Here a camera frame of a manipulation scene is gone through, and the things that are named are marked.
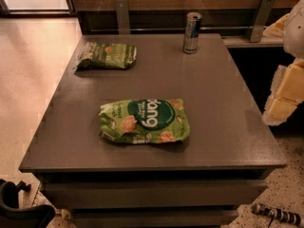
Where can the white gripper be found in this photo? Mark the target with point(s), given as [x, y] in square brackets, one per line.
[295, 32]

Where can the silver blue redbull can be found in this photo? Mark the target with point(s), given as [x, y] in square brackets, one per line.
[192, 32]

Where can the grey drawer cabinet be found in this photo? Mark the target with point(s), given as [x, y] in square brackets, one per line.
[200, 182]

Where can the green dang chips bag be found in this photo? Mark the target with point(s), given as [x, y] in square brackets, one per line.
[144, 121]

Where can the dark green snack bag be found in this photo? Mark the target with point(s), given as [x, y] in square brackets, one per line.
[106, 56]

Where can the right metal bracket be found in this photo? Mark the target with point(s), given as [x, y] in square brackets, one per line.
[255, 31]

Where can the metal bracket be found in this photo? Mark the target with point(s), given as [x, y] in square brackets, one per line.
[255, 31]
[122, 14]

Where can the black white striped handle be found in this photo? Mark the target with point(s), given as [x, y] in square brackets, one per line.
[278, 214]

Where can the left metal bracket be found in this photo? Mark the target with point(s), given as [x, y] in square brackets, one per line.
[122, 14]

